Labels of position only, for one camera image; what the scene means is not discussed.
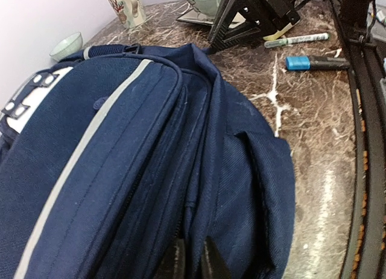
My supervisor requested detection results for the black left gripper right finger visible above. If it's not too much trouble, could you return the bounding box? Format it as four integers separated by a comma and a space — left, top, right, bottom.
200, 237, 231, 279

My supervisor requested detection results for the white marker pen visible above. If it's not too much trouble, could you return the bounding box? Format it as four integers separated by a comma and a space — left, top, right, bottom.
264, 33, 330, 48

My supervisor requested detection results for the black marker blue cap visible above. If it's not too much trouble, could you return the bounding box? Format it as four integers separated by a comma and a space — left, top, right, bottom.
285, 56, 350, 71

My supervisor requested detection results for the yellow highlighter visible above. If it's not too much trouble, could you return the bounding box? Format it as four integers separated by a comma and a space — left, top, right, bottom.
263, 23, 294, 41

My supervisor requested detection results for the navy blue student backpack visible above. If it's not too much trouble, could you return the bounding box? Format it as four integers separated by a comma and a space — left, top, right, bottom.
1, 44, 295, 278

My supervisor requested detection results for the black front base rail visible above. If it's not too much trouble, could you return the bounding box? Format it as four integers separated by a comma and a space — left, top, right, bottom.
325, 0, 385, 278

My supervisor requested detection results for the square floral plate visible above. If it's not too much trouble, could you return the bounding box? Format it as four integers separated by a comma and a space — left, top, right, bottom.
176, 7, 245, 29

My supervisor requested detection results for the celadon bowl at back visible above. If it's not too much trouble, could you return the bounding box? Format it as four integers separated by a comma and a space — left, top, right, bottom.
49, 32, 83, 62

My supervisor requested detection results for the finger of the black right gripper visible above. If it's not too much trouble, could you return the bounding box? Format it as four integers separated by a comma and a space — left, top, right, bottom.
207, 18, 261, 54
206, 0, 245, 44

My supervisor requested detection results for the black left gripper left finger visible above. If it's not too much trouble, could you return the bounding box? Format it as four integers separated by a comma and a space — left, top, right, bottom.
173, 239, 186, 279

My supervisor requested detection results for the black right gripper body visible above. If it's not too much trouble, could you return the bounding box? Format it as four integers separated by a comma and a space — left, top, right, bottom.
239, 0, 300, 30

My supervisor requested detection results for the cream ceramic mug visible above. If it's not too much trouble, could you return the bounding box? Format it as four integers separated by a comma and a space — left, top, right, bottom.
108, 0, 147, 29

